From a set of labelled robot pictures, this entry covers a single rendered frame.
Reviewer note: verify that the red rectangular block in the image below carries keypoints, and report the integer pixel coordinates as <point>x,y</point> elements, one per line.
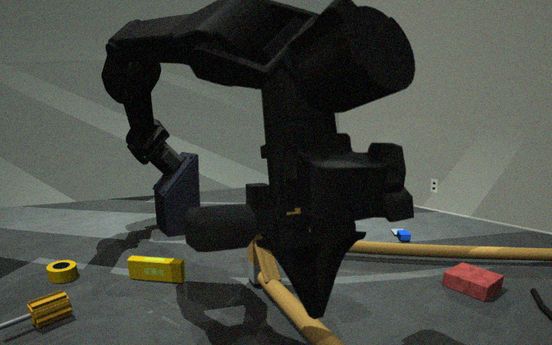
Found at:
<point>474,282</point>

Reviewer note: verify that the yellow ring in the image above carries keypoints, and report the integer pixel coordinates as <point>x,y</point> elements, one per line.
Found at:
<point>62,271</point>

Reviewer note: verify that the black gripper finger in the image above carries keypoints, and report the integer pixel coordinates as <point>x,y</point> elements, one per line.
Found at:
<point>298,263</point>
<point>329,257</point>

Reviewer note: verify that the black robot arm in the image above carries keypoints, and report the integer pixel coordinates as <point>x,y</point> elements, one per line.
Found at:
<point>308,66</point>

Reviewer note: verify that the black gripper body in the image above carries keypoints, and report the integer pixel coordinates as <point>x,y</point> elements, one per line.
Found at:
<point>230,227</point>

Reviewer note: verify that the yellow rectangular block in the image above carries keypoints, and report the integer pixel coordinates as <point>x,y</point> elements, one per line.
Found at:
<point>156,269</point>

